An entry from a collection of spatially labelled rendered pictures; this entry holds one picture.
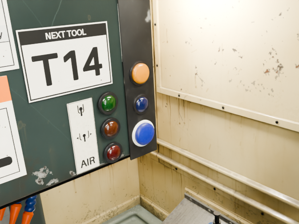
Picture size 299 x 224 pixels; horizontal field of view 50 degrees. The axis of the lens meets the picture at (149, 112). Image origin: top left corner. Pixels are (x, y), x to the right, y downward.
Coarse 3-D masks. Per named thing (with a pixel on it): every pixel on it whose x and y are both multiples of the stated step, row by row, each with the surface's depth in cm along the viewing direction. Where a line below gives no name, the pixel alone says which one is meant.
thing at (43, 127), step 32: (32, 0) 30; (64, 0) 32; (96, 0) 34; (64, 96) 34; (96, 96) 37; (32, 128) 33; (64, 128) 35; (96, 128) 38; (32, 160) 34; (64, 160) 36; (0, 192) 32; (32, 192) 35
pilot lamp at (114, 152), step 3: (111, 147) 39; (114, 147) 39; (117, 147) 40; (108, 150) 39; (111, 150) 39; (114, 150) 39; (117, 150) 40; (120, 150) 40; (108, 153) 39; (111, 153) 39; (114, 153) 39; (117, 153) 40; (120, 153) 40; (108, 156) 39; (111, 156) 39; (114, 156) 40; (117, 156) 40; (111, 159) 40; (114, 159) 40
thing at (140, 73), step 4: (140, 64) 39; (144, 64) 39; (136, 68) 39; (140, 68) 39; (144, 68) 39; (148, 68) 40; (132, 72) 39; (136, 72) 39; (140, 72) 39; (144, 72) 39; (148, 72) 40; (132, 76) 39; (136, 76) 39; (140, 76) 39; (144, 76) 39; (148, 76) 40; (136, 80) 39; (140, 80) 39; (144, 80) 40
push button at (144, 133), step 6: (138, 126) 41; (144, 126) 41; (150, 126) 42; (138, 132) 41; (144, 132) 41; (150, 132) 42; (138, 138) 41; (144, 138) 42; (150, 138) 42; (144, 144) 42
